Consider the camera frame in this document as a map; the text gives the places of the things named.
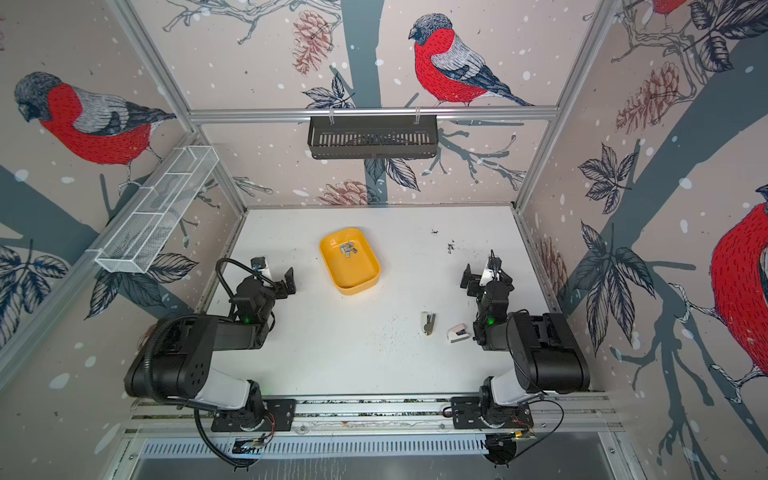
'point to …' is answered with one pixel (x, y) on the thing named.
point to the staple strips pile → (348, 247)
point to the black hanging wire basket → (373, 136)
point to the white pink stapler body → (457, 332)
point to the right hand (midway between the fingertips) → (484, 269)
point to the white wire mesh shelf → (151, 217)
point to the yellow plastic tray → (351, 260)
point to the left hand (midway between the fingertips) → (274, 269)
